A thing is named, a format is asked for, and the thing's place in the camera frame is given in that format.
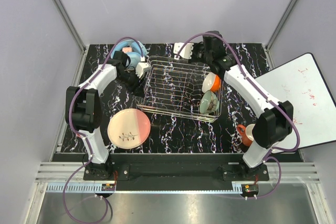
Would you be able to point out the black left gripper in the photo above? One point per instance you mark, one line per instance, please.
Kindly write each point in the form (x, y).
(137, 88)

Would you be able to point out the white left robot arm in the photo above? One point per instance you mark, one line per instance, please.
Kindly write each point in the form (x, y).
(83, 105)

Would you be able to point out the pink and cream plate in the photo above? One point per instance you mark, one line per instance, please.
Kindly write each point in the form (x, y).
(129, 128)

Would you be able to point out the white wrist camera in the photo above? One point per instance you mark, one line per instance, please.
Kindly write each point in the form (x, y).
(188, 51)
(141, 69)

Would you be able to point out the orange ceramic mug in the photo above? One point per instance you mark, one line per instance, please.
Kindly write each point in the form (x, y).
(246, 133)

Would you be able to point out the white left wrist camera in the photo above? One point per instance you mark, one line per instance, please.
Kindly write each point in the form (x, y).
(141, 69)

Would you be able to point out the white whiteboard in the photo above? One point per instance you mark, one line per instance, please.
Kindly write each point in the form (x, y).
(300, 82)

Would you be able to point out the wire dish rack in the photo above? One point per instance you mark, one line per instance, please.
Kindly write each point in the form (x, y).
(174, 87)

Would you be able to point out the orange and white bowl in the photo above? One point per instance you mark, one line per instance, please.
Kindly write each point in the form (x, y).
(212, 82)

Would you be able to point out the blue headphones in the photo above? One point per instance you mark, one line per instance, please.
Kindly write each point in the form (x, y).
(137, 54)

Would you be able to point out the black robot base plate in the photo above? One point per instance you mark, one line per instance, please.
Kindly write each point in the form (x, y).
(176, 172)

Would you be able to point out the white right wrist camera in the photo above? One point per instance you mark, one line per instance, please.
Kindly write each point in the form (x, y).
(188, 51)

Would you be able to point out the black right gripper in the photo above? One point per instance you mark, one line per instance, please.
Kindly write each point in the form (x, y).
(196, 45)

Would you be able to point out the green ceramic bowl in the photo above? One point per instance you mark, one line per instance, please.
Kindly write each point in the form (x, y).
(209, 103)

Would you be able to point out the small pink box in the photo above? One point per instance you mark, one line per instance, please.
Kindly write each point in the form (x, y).
(127, 49)

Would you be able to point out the white paper plate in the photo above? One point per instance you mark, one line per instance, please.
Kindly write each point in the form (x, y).
(178, 50)

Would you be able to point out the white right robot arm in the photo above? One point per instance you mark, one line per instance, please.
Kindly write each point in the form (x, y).
(274, 118)

